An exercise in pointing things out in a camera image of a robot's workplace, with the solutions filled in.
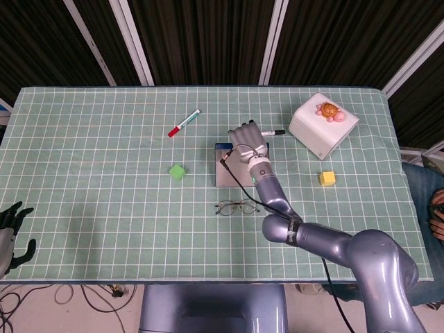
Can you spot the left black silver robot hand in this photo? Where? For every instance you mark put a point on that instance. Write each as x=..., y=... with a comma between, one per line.
x=3, y=249

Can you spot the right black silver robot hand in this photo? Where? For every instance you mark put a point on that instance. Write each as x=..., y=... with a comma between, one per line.
x=249, y=142

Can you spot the blue glasses case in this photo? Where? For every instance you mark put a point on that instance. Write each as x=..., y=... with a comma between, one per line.
x=223, y=177

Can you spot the thin-framed round eyeglasses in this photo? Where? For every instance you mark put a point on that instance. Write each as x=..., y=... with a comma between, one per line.
x=226, y=209

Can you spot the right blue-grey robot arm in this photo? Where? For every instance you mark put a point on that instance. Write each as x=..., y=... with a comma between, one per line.
x=347, y=249

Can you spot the white ribbed box device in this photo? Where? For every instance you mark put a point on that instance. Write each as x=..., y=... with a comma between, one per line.
x=312, y=132

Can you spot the bystander hand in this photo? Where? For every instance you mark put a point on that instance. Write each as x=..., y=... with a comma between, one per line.
x=440, y=230
x=440, y=198

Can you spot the black-capped whiteboard marker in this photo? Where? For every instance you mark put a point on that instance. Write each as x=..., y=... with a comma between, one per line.
x=275, y=132

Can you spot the red-capped whiteboard marker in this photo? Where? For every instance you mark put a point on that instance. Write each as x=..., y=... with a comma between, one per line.
x=184, y=123

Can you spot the green cube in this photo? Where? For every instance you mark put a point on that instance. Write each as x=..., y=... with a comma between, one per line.
x=177, y=172

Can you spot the orange pink turtle toy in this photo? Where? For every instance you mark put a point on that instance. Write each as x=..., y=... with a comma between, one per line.
x=329, y=110

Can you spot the yellow cube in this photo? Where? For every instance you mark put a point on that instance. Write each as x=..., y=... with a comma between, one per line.
x=327, y=178

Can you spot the green checkered tablecloth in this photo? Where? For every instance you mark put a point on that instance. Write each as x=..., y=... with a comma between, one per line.
x=104, y=208

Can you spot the floor power connector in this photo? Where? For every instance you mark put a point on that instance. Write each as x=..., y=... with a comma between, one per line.
x=117, y=292

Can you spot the blue white edge object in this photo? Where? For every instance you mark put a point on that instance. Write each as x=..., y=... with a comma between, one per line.
x=4, y=109

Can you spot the blue-grey robot torso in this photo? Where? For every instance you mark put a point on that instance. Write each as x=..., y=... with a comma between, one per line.
x=208, y=308

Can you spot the bystander blue jeans leg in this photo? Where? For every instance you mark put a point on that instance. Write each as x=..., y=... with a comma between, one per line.
x=419, y=187

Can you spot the black smartphone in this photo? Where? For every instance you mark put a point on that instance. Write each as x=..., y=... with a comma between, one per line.
x=437, y=212

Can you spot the grey shoe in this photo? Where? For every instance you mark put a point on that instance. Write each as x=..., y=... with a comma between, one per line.
x=431, y=305

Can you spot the white partition post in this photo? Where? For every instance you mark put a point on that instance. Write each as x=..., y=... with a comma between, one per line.
x=133, y=43
x=272, y=43
x=416, y=64
x=89, y=43

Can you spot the grey metal frame base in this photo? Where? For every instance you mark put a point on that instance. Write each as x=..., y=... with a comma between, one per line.
x=411, y=156

